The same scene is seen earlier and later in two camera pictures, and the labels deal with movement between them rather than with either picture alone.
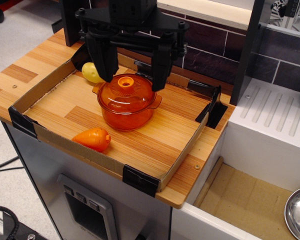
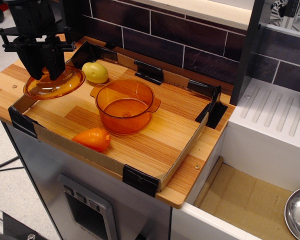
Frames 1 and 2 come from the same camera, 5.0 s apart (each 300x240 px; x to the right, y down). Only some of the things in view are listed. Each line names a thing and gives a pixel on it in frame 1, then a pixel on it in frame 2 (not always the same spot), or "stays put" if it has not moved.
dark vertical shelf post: x=241 y=81 stays put
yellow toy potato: x=90 y=72 stays put
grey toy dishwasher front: x=83 y=202 stays put
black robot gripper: x=134 y=23 to x=36 y=37
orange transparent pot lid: x=127 y=93 to x=45 y=88
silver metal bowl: x=297 y=214 stays put
